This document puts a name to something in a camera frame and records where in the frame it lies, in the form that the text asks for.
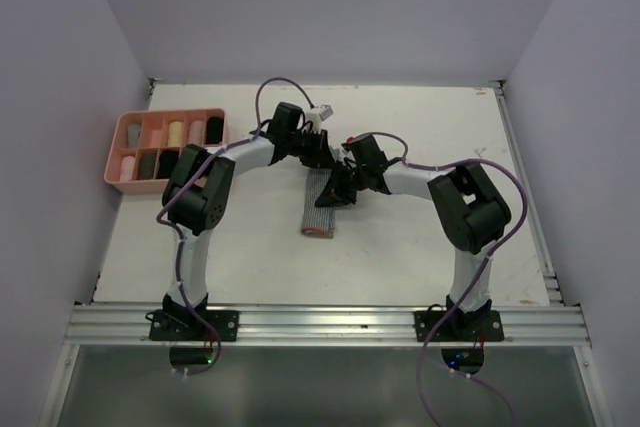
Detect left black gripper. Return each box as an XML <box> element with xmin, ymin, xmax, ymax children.
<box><xmin>286</xmin><ymin>127</ymin><xmax>335</xmax><ymax>169</ymax></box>

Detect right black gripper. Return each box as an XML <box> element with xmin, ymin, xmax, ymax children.
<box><xmin>315</xmin><ymin>158</ymin><xmax>369</xmax><ymax>206</ymax></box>

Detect grey striped underwear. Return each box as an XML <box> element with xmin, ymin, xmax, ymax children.
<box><xmin>301</xmin><ymin>169</ymin><xmax>335</xmax><ymax>239</ymax></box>

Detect beige navy-trimmed underwear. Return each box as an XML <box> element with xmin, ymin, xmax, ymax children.
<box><xmin>166</xmin><ymin>121</ymin><xmax>183</xmax><ymax>147</ymax></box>

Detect plain grey underwear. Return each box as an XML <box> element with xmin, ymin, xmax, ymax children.
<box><xmin>126</xmin><ymin>123</ymin><xmax>142</xmax><ymax>149</ymax></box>

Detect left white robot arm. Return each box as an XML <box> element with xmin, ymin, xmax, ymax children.
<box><xmin>157</xmin><ymin>102</ymin><xmax>336</xmax><ymax>340</ymax></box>

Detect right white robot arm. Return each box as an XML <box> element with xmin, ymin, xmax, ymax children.
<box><xmin>312</xmin><ymin>135</ymin><xmax>512</xmax><ymax>340</ymax></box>

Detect black rolled cloth back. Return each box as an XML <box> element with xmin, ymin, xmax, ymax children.
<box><xmin>205</xmin><ymin>116</ymin><xmax>225</xmax><ymax>145</ymax></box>

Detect black rolled cloth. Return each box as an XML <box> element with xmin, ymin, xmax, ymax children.
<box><xmin>205</xmin><ymin>116</ymin><xmax>225</xmax><ymax>145</ymax></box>
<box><xmin>156</xmin><ymin>149</ymin><xmax>179</xmax><ymax>179</ymax></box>

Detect beige rolled cloth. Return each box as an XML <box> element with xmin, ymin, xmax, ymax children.
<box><xmin>187</xmin><ymin>120</ymin><xmax>205</xmax><ymax>145</ymax></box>

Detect black rolled cloth front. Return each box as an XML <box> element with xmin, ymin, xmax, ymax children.
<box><xmin>156</xmin><ymin>149</ymin><xmax>179</xmax><ymax>179</ymax></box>

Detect olive rolled cloth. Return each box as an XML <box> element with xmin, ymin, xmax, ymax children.
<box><xmin>137</xmin><ymin>152</ymin><xmax>156</xmax><ymax>180</ymax></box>

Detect pink divided storage tray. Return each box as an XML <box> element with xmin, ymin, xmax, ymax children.
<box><xmin>104</xmin><ymin>108</ymin><xmax>228</xmax><ymax>195</ymax></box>

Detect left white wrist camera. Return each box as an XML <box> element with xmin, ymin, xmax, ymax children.
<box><xmin>306</xmin><ymin>104</ymin><xmax>334</xmax><ymax>128</ymax></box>

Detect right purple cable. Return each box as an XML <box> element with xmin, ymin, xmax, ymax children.
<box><xmin>381</xmin><ymin>132</ymin><xmax>529</xmax><ymax>427</ymax></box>

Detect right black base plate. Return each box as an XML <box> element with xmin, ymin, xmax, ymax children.
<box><xmin>413</xmin><ymin>304</ymin><xmax>505</xmax><ymax>343</ymax></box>

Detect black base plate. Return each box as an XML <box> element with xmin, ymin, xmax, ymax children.
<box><xmin>145</xmin><ymin>309</ymin><xmax>239</xmax><ymax>342</ymax></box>
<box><xmin>413</xmin><ymin>304</ymin><xmax>505</xmax><ymax>343</ymax></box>

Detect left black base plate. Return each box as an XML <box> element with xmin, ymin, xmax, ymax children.
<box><xmin>145</xmin><ymin>309</ymin><xmax>239</xmax><ymax>342</ymax></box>

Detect aluminium mounting rail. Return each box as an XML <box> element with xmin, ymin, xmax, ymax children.
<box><xmin>63</xmin><ymin>303</ymin><xmax>590</xmax><ymax>347</ymax></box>

